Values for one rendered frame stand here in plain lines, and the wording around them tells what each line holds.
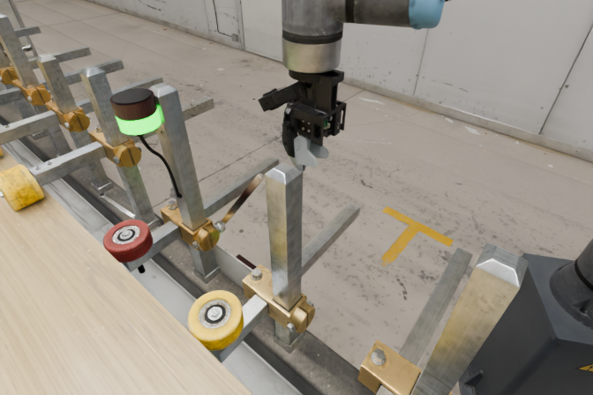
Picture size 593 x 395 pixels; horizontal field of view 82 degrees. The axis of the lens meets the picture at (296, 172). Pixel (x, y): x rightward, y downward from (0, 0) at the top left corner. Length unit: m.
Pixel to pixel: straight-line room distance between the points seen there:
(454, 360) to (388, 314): 1.20
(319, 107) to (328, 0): 0.16
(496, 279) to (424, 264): 1.52
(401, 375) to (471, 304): 0.23
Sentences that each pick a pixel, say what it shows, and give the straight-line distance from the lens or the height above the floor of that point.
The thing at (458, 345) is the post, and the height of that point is 1.02.
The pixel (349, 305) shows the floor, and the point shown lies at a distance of 1.64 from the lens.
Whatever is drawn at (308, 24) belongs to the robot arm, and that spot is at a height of 1.26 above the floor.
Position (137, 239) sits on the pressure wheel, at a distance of 0.70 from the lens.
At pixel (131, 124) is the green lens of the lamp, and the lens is 0.55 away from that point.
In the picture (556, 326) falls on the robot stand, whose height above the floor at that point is 0.60.
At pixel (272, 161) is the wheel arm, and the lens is 0.90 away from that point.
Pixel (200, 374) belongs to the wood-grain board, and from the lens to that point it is 0.53.
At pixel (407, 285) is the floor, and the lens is 1.75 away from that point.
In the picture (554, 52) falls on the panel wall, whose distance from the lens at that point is 2.92.
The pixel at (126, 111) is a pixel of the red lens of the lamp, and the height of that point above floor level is 1.16.
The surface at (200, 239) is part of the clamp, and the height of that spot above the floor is 0.86.
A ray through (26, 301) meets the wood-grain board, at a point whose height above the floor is 0.90.
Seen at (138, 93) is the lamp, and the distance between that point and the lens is 0.57.
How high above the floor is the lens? 1.38
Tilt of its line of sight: 37 degrees down
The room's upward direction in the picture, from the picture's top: straight up
